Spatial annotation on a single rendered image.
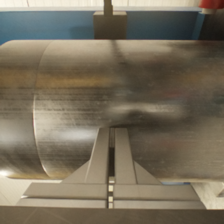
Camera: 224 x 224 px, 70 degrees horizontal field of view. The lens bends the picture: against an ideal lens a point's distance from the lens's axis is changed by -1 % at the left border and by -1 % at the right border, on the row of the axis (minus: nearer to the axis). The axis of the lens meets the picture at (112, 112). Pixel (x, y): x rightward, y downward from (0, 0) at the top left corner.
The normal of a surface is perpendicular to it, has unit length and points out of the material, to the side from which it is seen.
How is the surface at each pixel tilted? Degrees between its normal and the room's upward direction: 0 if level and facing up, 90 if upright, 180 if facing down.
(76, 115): 90
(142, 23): 90
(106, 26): 90
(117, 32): 90
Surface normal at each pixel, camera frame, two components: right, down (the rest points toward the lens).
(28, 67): -0.01, -0.41
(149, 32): -0.02, 0.61
